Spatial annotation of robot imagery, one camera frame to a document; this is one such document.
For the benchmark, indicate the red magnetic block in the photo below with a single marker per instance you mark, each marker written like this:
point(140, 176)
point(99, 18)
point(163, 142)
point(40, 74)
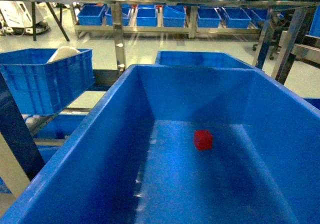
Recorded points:
point(203, 139)

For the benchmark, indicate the blue bin upper left shelf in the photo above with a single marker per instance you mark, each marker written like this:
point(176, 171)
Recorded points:
point(41, 87)

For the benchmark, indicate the stainless steel shelf rack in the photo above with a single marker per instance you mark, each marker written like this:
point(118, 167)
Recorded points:
point(120, 38)

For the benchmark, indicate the blue bin behind large bin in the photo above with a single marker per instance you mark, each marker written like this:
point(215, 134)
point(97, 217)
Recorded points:
point(206, 59)

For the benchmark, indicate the large blue plastic bin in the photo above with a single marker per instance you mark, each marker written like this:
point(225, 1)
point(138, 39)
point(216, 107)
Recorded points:
point(132, 159)

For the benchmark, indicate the white object in bin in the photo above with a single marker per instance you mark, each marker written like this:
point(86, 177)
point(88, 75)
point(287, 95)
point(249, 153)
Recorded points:
point(63, 52)

